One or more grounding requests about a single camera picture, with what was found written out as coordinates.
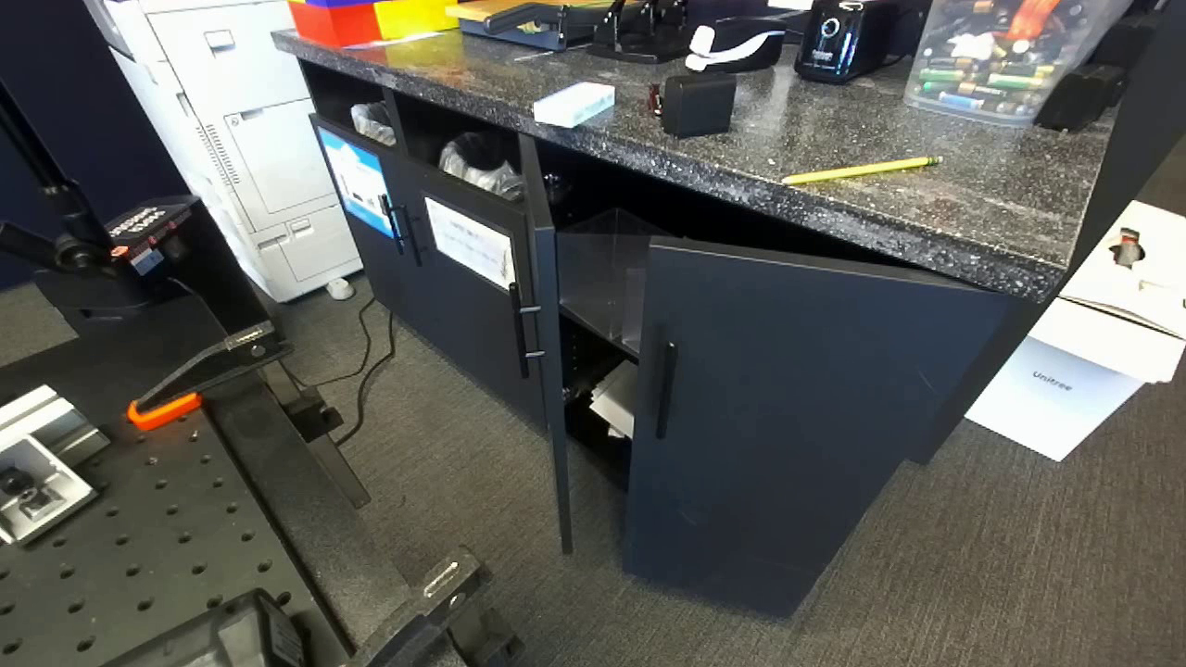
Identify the black camera stand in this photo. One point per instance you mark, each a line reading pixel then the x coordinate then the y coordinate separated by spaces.
pixel 76 244

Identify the black perforated breadboard table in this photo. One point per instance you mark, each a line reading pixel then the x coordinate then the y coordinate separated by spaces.
pixel 134 544

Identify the blue and white paper label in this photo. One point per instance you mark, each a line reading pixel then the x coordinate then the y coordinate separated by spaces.
pixel 357 185

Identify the white filing cabinet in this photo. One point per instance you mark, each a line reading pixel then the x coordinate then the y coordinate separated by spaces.
pixel 234 135

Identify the cabinet door with white label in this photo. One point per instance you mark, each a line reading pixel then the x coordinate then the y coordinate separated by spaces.
pixel 465 322

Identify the yellow plastic bin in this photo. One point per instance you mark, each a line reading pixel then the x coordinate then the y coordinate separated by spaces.
pixel 413 17

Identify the white item in shelf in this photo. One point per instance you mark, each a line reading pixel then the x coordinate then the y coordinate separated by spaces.
pixel 373 120

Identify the blue plastic lid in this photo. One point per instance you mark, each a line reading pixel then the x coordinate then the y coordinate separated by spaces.
pixel 340 4

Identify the clear plastic storage bin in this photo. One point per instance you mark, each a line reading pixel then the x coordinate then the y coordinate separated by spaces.
pixel 1006 60

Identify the black box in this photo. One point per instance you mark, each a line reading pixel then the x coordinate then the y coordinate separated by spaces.
pixel 698 107

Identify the white paper sheet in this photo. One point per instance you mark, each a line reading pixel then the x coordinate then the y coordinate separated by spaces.
pixel 1050 397

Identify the wide dark cabinet door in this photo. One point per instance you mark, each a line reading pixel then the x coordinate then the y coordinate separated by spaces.
pixel 802 422

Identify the black desk organizer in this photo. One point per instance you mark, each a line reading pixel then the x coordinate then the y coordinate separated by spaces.
pixel 636 36

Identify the yellow pencil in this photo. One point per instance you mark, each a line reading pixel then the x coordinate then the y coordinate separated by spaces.
pixel 860 172

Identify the cabinet door with blue label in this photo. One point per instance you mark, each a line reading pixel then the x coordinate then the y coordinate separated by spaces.
pixel 373 266

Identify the crumpled clear plastic bag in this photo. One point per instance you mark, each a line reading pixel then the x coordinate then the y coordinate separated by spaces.
pixel 481 166

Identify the dark blue book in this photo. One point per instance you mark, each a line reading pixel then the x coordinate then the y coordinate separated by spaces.
pixel 522 24

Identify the silver metal mount bracket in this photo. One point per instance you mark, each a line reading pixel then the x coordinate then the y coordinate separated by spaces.
pixel 37 470

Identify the dark cabinet with granite counter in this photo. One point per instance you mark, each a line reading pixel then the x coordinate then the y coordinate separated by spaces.
pixel 790 135

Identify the small dark red clip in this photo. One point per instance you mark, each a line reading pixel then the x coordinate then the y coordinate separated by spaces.
pixel 657 99

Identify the small black case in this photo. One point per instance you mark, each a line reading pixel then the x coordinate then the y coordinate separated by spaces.
pixel 1081 99

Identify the black metal rail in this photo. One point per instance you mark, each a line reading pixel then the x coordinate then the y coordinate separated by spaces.
pixel 310 505

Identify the small white box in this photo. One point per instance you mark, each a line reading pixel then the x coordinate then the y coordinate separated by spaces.
pixel 577 107

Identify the white paper stack in cabinet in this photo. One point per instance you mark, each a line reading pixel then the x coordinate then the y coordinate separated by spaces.
pixel 618 397

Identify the black clamp lever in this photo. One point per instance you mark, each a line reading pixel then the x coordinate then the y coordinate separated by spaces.
pixel 218 358

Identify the narrow dark cabinet door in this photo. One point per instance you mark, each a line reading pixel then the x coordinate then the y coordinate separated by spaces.
pixel 548 358

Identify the white cardboard box with penguin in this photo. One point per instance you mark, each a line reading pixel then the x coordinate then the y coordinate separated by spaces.
pixel 1132 297

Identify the red plastic bin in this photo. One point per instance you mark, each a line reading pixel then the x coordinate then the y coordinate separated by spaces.
pixel 336 24

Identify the black device with blue label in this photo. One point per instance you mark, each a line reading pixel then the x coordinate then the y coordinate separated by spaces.
pixel 833 44

